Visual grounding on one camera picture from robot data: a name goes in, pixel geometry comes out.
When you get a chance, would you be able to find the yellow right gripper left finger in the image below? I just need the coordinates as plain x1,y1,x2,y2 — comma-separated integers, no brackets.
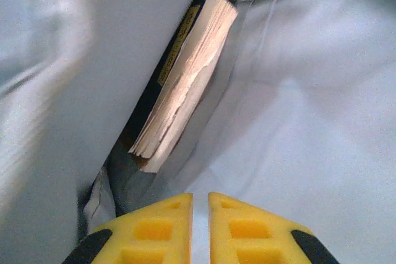
61,192,194,264

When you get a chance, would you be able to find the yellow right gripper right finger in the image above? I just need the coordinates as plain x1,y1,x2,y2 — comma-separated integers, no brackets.
207,192,341,264

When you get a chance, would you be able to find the navy blue backpack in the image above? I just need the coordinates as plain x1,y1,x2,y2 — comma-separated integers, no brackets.
0,0,396,264

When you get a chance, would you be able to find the orange and black book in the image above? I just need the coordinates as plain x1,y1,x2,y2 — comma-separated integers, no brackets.
119,0,239,174

